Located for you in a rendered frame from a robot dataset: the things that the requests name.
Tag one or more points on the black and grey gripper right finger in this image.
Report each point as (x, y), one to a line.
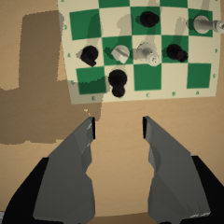
(183, 189)

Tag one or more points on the white knight chess piece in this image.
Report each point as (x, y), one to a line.
(120, 53)

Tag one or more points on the green and cream chessboard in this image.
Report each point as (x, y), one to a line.
(106, 24)

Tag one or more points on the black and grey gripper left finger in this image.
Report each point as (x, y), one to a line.
(58, 190)

